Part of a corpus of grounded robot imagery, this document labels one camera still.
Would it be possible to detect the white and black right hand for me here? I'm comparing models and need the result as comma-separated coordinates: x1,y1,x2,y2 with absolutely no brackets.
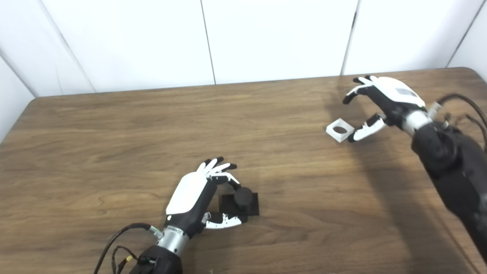
342,75,427,143

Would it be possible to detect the white and black left hand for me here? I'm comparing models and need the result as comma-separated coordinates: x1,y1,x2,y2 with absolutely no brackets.
166,156,248,239

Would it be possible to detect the black peg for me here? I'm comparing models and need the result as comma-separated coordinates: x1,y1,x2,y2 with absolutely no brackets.
219,187,260,218

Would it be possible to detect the white square piece with hole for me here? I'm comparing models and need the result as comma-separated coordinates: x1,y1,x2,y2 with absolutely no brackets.
326,118,352,143

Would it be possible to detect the thick black right wrist cable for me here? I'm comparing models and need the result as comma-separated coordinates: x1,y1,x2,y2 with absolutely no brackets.
428,93,487,128

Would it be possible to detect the thick black wrist cable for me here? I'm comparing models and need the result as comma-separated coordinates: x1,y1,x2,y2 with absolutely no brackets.
428,93,487,128
94,223,164,274

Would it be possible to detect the thick black left wrist cable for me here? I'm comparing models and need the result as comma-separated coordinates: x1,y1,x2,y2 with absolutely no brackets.
94,223,164,274

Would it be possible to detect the thin right arm wire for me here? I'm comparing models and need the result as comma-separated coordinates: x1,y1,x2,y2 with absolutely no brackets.
443,112,487,147

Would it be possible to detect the thin arm wire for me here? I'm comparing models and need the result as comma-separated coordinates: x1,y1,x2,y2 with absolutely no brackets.
443,112,487,147
111,245,156,274

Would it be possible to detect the thin left arm wire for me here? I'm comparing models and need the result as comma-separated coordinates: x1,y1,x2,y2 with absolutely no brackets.
111,245,156,274

